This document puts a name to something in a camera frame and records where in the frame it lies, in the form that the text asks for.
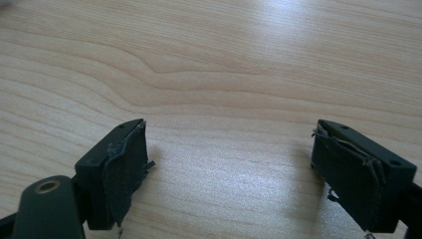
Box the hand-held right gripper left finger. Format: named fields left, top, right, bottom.
left=74, top=118, right=156, bottom=231

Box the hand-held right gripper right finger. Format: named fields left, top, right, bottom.
left=311, top=119, right=418, bottom=234

